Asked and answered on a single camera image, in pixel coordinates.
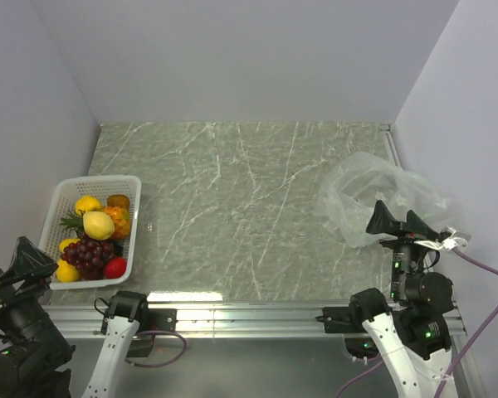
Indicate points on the yellow lemon in basket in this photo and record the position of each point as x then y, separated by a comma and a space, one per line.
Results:
67, 273

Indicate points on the orange fruit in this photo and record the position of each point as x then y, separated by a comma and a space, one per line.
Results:
120, 216

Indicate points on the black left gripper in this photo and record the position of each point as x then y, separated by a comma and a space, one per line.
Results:
27, 263

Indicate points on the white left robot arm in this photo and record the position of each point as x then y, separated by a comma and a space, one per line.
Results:
121, 321

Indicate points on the aluminium side rail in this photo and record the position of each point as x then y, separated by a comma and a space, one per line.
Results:
385, 130

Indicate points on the red grape bunch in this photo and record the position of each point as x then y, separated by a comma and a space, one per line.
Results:
89, 256

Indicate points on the clear plastic bag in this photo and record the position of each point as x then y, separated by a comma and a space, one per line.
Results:
349, 193

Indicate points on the red pepper in basket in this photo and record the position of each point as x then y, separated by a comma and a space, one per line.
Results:
115, 268

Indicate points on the yellow lemon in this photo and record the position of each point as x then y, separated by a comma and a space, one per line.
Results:
67, 273
98, 225

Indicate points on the yellow banana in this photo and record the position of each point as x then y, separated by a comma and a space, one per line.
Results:
66, 242

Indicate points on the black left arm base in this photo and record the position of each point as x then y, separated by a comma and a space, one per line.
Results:
159, 324

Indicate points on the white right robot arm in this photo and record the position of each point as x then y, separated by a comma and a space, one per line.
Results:
413, 339

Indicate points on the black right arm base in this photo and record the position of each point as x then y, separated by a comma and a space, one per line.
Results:
358, 345

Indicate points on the yellow bell pepper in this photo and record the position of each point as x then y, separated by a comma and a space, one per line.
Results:
87, 203

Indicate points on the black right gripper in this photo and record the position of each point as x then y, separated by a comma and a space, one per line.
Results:
412, 230

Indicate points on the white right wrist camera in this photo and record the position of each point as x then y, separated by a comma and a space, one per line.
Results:
451, 239

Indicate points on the white plastic basket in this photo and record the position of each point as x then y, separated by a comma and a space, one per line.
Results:
63, 200

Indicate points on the aluminium mounting rail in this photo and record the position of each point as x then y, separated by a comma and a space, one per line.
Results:
208, 320

